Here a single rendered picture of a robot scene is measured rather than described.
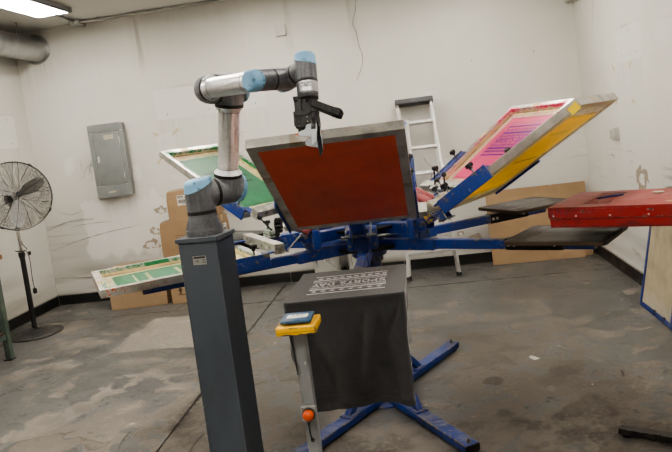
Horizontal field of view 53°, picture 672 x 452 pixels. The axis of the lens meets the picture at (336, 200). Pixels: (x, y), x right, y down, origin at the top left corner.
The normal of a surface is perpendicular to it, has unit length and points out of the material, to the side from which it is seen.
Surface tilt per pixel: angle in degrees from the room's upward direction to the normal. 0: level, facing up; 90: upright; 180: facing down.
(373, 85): 90
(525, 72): 90
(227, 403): 90
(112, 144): 90
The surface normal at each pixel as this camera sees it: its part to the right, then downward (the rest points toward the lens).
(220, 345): -0.24, 0.13
